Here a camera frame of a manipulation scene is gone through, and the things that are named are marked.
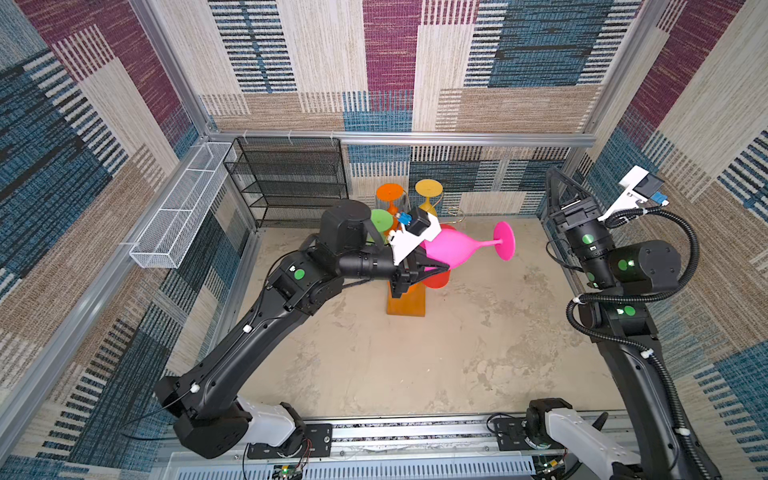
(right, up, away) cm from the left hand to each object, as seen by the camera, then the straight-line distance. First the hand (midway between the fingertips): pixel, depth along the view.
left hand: (445, 259), depth 52 cm
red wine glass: (+5, -6, +31) cm, 32 cm away
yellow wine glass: (+1, +18, +29) cm, 35 cm away
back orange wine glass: (-9, +17, +31) cm, 36 cm away
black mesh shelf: (-46, +26, +58) cm, 79 cm away
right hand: (+17, +14, -1) cm, 22 cm away
